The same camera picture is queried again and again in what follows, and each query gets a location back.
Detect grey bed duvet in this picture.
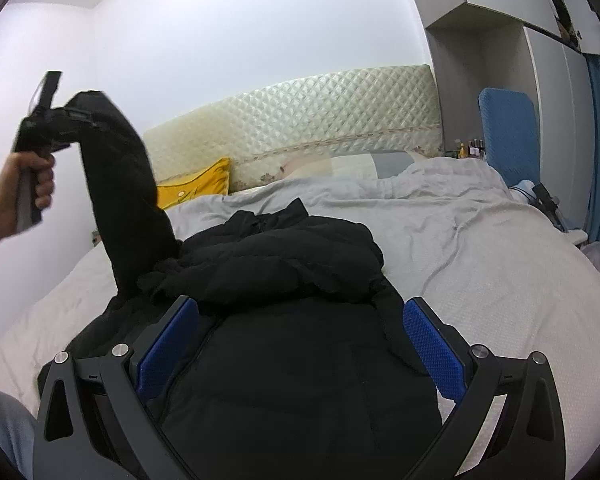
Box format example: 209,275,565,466
0,155,600,478

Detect small bottles on shelf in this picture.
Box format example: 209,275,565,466
445,138,486,159

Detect cream quilted headboard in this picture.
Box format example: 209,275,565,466
143,65,443,192

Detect grey trousers leg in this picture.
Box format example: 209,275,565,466
0,391,36,479

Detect person left hand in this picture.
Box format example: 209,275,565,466
0,152,55,242

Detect blue padded chair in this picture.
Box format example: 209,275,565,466
478,88,541,186

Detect black puffer jacket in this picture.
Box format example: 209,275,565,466
36,90,444,480

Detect grey white pillow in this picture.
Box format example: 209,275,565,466
278,151,426,180

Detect grey white wardrobe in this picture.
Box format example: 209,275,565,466
415,0,600,226

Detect yellow crown pillow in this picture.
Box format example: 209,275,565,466
157,157,230,210

